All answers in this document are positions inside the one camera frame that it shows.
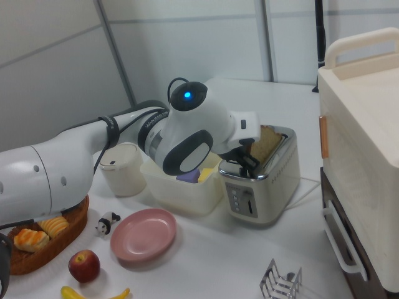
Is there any brown toast bread slice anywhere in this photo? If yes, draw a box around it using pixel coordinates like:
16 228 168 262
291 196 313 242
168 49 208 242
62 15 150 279
249 125 283 166

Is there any long striped bread roll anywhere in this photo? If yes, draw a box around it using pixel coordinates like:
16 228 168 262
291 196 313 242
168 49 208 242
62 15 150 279
37 216 70 239

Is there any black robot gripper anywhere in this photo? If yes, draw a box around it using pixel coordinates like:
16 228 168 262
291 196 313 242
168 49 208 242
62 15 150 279
216 136 261 179

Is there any orange glazed bread roll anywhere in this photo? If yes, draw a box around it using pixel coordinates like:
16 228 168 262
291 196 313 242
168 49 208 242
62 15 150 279
13 229 50 253

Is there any chrome and cream toaster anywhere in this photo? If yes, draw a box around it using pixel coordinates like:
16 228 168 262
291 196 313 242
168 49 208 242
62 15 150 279
218 125 302 228

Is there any brown oven cabinet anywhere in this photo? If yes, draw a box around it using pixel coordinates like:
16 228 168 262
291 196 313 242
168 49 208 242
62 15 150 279
320 166 390 299

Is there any red apple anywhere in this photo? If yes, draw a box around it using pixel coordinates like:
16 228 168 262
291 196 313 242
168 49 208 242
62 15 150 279
68 250 101 283

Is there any metal wire toast rack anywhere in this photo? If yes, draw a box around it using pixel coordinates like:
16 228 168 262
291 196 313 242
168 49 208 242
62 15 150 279
259 258 303 299

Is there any white oven door handle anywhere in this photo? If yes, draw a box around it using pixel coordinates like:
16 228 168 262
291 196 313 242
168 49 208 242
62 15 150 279
322 199 369 281

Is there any white rectangular plastic container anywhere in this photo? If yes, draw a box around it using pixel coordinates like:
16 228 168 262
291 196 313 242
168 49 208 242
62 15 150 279
140 152 225 217

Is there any brown wicker basket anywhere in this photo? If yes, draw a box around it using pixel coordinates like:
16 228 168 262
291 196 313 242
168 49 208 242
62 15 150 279
6 194 90 277

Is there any small panda figurine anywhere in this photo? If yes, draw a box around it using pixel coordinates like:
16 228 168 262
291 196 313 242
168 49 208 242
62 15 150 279
95 211 122 235

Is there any purple cube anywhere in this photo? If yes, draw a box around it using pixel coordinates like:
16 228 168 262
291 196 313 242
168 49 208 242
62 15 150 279
176 169 200 184

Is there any yellow cube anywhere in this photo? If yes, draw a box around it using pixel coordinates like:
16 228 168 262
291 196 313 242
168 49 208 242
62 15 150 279
198 168 214 183

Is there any cream lidded bin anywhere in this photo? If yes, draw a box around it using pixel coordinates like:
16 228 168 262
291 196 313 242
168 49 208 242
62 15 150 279
99 142 147 197

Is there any black vertical pole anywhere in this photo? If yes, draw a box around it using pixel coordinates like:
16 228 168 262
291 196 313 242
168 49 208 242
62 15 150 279
315 0 327 68

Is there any yellow banana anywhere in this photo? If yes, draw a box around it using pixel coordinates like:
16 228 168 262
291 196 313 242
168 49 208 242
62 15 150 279
60 285 130 299

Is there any pink round plate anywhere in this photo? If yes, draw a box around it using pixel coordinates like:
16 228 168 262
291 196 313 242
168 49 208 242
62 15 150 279
110 208 178 262

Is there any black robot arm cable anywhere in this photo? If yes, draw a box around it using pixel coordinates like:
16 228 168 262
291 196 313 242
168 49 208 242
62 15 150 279
92 77 191 175

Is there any white toaster power cable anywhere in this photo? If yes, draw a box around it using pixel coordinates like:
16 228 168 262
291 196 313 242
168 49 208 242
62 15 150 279
286 177 322 209

